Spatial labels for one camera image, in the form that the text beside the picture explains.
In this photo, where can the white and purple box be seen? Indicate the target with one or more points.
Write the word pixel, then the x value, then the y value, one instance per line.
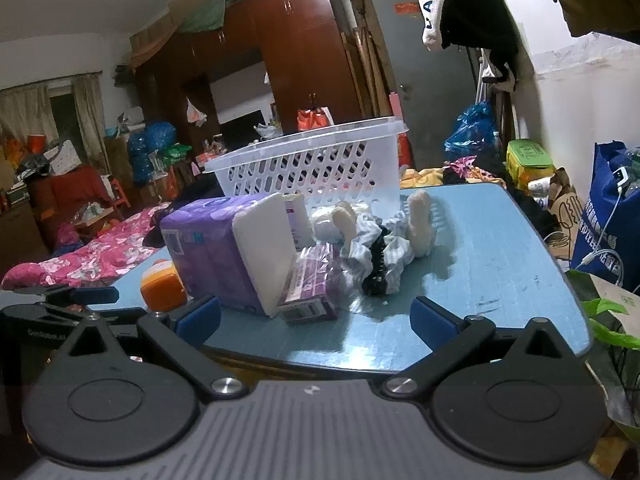
pixel 299 220

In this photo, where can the blue tote bag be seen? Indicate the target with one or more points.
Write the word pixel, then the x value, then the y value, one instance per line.
pixel 600 225

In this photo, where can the white foam block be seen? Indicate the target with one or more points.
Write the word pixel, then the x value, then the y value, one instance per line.
pixel 262 250

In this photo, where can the red covered chair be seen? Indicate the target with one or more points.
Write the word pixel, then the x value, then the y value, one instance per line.
pixel 75 195

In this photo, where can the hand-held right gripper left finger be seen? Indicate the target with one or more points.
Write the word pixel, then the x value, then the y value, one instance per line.
pixel 199 321

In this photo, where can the grey door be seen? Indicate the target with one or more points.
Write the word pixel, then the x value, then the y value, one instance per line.
pixel 425 70

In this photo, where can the white plastic basket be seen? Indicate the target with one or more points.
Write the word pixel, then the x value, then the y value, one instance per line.
pixel 310 160

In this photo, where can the orange and white hanging bag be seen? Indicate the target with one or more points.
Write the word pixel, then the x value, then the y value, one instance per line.
pixel 315 119

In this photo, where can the green plant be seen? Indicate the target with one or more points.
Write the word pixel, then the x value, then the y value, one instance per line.
pixel 612 310

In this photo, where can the purple soft pack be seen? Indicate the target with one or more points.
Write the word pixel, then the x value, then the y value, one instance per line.
pixel 205 255

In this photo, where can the orange and white medicine box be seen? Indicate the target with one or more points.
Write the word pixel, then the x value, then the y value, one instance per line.
pixel 162 290

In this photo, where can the black television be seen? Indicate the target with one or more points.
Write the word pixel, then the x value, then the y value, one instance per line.
pixel 242 130

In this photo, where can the clear plastic bag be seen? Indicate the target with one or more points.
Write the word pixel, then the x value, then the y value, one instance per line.
pixel 345 280

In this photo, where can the green cloth on wardrobe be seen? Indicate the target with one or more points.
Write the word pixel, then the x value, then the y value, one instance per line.
pixel 210 10

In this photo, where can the striped scrunchie with black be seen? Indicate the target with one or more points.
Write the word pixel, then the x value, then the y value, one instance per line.
pixel 385 255

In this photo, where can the blue plastic bag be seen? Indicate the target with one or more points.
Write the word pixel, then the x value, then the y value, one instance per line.
pixel 472 130

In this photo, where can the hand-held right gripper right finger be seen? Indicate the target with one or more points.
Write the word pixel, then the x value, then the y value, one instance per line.
pixel 432 324

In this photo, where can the small purple box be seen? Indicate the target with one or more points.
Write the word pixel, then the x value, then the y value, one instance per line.
pixel 305 295

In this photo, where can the black hanging garment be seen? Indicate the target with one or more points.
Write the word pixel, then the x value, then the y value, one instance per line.
pixel 485 25

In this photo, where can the brown paper bag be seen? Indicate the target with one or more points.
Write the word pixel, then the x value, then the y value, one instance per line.
pixel 565 200

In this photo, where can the beige curtain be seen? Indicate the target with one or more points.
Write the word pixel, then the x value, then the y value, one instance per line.
pixel 30 105

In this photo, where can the pink floral blanket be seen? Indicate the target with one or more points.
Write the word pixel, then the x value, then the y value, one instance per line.
pixel 95 255

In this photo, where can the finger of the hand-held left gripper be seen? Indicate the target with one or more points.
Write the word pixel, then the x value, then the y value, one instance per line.
pixel 55 311
pixel 102 296

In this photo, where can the brown wooden wardrobe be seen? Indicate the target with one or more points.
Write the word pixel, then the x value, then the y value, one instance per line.
pixel 295 45

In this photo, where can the white cotton pad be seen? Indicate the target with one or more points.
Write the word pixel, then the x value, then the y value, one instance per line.
pixel 419 222
pixel 332 220

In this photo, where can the yellow patterned blanket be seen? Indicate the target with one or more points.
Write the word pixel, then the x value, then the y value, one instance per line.
pixel 425 178

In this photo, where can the blue plastic bags pile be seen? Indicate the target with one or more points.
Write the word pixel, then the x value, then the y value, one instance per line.
pixel 150 150

